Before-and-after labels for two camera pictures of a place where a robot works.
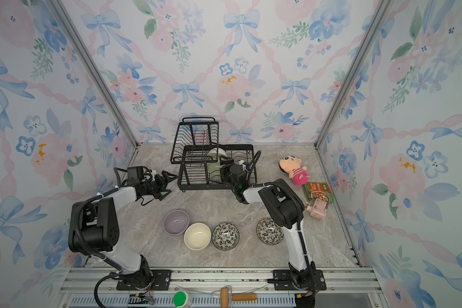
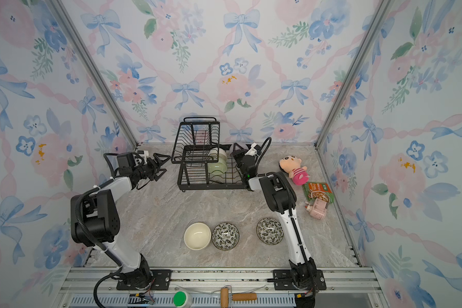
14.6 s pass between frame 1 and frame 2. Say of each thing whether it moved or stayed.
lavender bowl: moved
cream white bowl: stayed
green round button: stayed
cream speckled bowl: stayed
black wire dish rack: stayed
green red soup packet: stayed
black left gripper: moved
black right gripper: moved
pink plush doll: stayed
